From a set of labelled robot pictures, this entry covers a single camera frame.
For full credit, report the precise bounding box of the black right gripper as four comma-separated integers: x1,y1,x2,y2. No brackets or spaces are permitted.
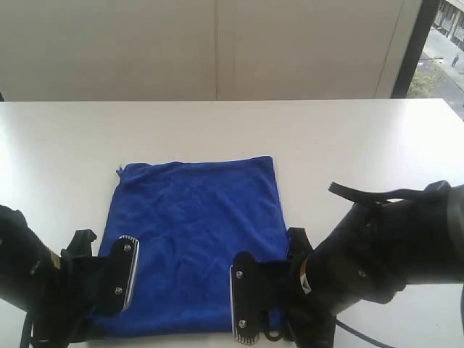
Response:
281,227,335,347

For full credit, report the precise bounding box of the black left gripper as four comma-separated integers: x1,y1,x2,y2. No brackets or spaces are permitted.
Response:
21,229,102,347

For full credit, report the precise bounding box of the blue microfibre cloth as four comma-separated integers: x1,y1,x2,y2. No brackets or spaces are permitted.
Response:
95,156,289,338

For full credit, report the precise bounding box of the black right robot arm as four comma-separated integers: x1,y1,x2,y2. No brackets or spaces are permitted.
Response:
282,181,463,347

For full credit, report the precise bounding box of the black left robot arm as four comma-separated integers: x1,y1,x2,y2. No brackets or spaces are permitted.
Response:
1,206,101,347

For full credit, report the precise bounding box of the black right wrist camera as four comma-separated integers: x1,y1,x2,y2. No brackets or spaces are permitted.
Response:
230,252,295,346

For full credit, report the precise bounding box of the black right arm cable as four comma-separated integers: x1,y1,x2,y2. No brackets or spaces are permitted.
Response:
262,181,436,348

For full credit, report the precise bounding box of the black window frame post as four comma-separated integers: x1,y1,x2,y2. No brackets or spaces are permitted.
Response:
391,0,439,99

